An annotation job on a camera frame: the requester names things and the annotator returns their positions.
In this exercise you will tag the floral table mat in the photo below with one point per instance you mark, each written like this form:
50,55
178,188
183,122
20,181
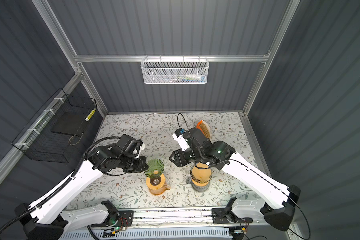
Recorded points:
156,130

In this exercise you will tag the black wire basket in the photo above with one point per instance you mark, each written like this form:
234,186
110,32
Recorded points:
63,130

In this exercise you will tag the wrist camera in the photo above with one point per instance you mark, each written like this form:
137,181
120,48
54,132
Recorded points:
178,137
141,146

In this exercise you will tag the orange coffee filter box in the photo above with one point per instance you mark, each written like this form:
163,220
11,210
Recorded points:
205,129

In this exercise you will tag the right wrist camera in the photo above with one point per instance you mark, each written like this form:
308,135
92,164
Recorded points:
178,137

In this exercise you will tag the orange glass carafe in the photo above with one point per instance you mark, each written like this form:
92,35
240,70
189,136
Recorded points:
157,188

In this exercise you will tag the grey glass carafe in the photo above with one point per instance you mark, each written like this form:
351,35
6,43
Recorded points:
197,186

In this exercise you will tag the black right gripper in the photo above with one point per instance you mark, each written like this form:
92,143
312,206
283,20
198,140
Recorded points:
178,159

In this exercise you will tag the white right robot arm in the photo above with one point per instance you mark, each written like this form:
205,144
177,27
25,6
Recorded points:
279,201

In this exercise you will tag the white wire mesh basket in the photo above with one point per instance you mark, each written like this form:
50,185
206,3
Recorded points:
175,72

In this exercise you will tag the white ribbed front panel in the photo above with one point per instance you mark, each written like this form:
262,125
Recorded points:
193,233

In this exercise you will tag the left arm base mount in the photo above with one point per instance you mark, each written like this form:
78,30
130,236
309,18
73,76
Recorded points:
117,220

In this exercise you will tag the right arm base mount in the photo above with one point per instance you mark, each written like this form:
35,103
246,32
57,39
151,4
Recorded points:
226,216

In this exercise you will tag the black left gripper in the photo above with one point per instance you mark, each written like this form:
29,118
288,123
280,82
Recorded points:
142,161

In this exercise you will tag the grey glass dripper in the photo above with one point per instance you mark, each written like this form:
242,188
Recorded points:
201,175

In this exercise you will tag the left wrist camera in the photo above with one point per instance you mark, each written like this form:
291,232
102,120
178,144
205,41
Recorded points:
141,146

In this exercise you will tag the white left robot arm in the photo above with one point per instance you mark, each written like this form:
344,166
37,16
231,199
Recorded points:
47,218

